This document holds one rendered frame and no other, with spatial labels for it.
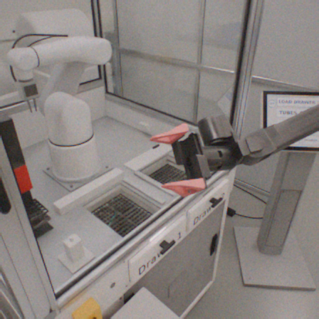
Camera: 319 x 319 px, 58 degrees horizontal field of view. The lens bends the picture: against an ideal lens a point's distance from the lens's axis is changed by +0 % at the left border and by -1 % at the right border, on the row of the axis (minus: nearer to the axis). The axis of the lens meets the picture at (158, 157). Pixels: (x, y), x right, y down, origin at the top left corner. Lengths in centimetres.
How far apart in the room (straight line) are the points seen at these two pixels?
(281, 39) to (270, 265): 156
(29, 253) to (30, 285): 9
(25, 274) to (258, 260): 174
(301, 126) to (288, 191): 121
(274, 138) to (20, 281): 65
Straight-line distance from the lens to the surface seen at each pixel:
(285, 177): 184
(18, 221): 66
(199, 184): 56
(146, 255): 104
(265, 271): 219
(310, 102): 170
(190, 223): 120
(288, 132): 71
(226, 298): 205
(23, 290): 78
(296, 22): 230
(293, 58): 233
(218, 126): 68
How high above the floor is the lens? 172
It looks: 33 degrees down
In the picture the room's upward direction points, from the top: straight up
